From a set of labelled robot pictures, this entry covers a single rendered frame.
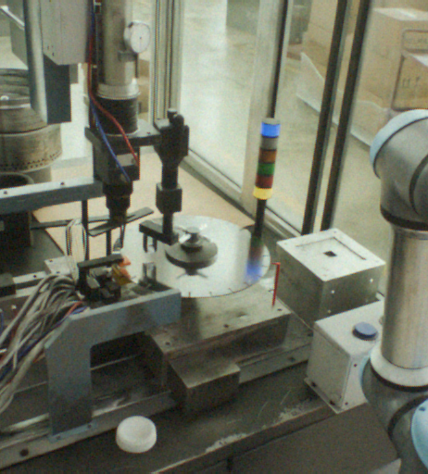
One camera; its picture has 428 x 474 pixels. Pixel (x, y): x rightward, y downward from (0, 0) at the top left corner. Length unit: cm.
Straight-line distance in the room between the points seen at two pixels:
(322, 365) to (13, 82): 123
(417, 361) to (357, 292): 48
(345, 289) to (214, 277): 34
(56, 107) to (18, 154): 59
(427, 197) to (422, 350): 31
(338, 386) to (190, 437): 30
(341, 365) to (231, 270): 28
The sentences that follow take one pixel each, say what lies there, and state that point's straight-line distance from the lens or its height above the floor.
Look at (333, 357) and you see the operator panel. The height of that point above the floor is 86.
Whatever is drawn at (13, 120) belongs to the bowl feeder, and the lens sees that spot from 177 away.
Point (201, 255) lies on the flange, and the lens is 132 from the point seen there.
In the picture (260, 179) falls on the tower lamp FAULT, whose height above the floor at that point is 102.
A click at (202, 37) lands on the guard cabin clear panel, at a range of 214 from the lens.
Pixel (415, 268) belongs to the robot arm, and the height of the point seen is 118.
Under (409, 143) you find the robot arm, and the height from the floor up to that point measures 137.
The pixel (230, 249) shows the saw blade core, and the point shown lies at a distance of 137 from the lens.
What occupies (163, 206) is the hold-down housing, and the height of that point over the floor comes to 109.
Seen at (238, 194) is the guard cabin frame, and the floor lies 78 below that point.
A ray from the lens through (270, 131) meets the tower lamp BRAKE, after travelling 149.
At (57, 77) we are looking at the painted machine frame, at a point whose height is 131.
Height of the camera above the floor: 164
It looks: 29 degrees down
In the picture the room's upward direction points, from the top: 5 degrees clockwise
